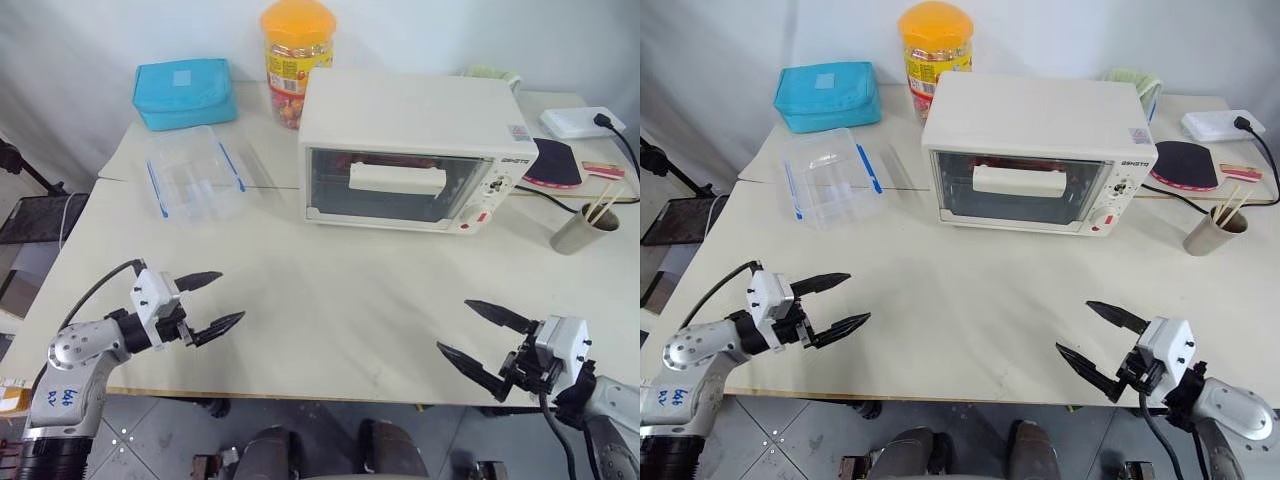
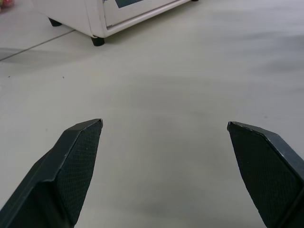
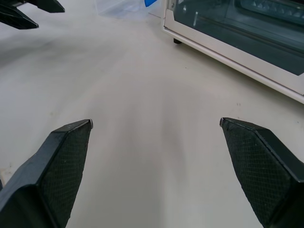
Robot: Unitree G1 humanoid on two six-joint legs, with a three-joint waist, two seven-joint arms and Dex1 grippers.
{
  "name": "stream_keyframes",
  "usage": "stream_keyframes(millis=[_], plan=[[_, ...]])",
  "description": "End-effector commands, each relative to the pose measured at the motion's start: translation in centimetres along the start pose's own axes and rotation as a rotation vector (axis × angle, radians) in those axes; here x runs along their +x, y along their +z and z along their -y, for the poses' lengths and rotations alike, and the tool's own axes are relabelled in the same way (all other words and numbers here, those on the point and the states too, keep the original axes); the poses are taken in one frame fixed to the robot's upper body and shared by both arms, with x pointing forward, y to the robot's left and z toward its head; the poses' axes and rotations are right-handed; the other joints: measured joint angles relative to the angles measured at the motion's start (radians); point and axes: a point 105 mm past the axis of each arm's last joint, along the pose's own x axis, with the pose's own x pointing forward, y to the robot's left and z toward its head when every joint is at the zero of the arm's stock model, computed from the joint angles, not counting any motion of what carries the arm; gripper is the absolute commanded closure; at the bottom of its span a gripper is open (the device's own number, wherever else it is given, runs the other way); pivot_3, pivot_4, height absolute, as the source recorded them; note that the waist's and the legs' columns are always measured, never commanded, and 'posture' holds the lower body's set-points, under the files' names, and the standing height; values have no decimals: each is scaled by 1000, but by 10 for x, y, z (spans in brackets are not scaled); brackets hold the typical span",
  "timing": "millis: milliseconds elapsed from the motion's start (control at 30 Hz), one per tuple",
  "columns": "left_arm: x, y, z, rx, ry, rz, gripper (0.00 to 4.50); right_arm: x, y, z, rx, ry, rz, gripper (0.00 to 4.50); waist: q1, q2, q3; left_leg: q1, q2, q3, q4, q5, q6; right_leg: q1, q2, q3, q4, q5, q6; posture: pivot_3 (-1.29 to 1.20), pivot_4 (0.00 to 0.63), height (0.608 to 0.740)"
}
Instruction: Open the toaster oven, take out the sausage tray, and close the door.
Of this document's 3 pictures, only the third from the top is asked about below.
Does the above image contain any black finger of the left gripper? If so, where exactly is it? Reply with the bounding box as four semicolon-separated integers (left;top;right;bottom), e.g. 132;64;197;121
25;0;66;13
0;0;39;30

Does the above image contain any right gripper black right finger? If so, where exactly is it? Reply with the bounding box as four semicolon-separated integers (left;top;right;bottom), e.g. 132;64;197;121
219;117;304;228

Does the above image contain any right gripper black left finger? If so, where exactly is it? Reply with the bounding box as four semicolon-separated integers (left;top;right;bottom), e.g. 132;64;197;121
0;119;94;228

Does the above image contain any white toaster oven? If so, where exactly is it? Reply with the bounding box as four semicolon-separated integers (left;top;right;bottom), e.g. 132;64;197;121
162;0;304;105

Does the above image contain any clear plastic bag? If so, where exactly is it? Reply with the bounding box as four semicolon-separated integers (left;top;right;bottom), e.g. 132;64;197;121
95;0;165;19

